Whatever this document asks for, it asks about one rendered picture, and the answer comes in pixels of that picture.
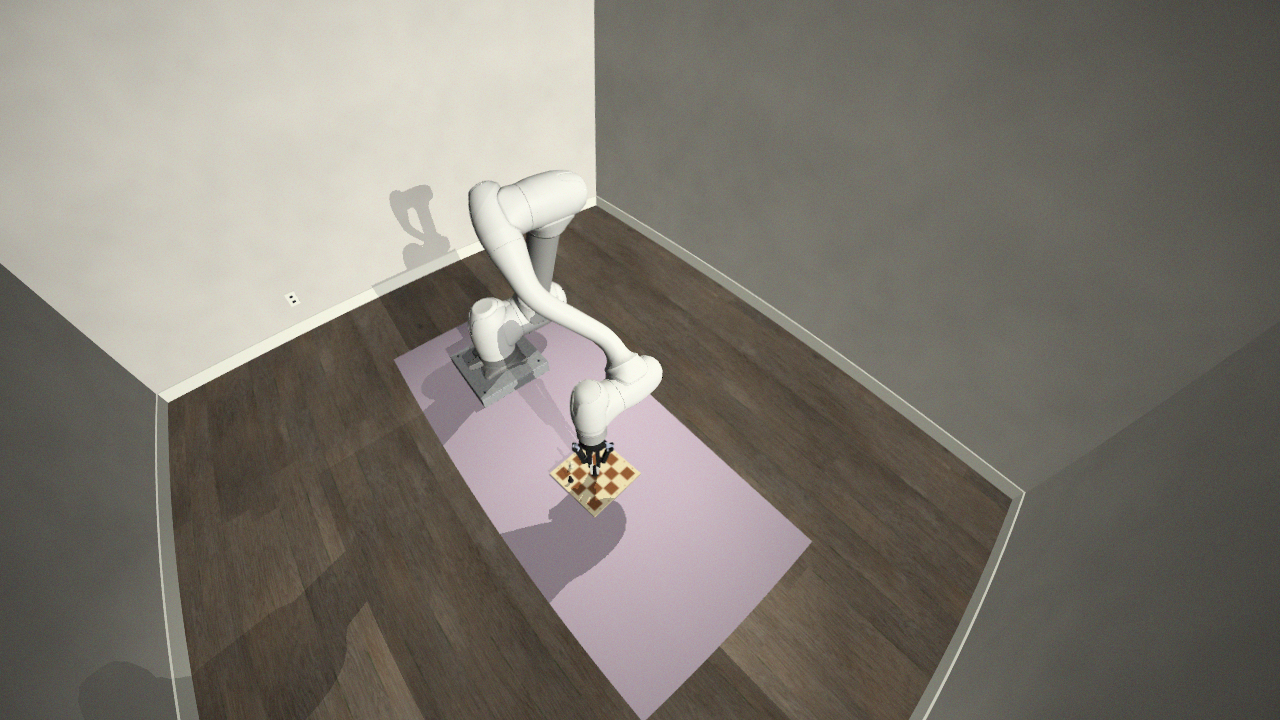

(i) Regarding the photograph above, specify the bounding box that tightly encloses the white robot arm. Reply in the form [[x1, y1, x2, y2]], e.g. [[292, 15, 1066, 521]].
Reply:
[[467, 170, 662, 446]]

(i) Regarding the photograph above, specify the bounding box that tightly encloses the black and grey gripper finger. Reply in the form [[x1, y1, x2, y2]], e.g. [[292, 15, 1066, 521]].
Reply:
[[595, 442, 614, 474], [572, 442, 593, 474]]

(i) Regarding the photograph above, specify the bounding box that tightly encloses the chessboard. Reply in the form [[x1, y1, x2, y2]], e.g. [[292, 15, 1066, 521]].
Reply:
[[550, 451, 640, 518]]

